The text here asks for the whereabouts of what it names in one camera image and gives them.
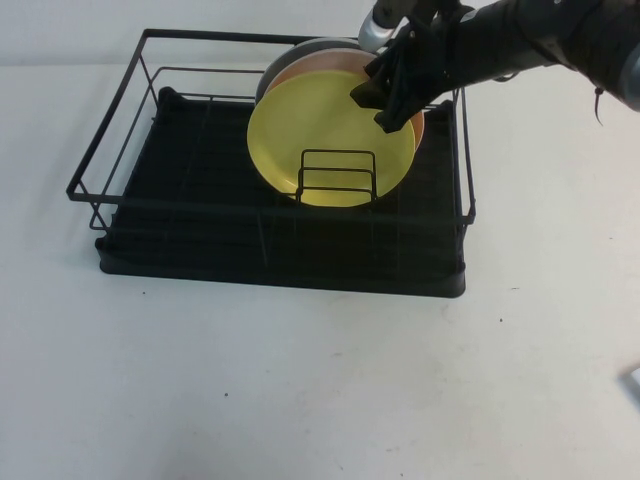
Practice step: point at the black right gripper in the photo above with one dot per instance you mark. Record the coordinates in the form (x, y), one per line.
(425, 65)

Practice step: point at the yellow round plate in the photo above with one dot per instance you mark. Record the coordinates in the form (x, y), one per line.
(310, 120)

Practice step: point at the pink round plate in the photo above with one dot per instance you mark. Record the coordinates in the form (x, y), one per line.
(320, 67)

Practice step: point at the black plastic drip tray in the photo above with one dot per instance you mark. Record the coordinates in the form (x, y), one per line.
(210, 270)

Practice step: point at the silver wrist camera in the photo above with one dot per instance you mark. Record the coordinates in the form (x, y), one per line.
(377, 35)

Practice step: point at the grey round plate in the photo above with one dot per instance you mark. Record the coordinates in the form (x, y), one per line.
(280, 62)

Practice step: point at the black covered right robot arm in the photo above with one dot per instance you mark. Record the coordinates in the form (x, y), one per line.
(540, 35)

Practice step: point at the grey metal block corner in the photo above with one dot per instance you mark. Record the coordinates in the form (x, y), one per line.
(634, 380)

